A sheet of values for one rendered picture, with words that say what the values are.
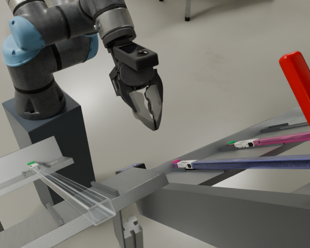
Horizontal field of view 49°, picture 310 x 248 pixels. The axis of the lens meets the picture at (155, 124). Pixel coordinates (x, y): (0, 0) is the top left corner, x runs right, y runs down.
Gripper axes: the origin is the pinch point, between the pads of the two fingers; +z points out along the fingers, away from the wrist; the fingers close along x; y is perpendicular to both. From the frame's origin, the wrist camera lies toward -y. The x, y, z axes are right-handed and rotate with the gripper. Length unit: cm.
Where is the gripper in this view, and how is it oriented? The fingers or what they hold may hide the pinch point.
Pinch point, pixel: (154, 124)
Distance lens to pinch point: 68.9
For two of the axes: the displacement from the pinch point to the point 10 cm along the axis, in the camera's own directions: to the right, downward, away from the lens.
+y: -3.2, 1.3, 9.4
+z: 3.5, 9.4, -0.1
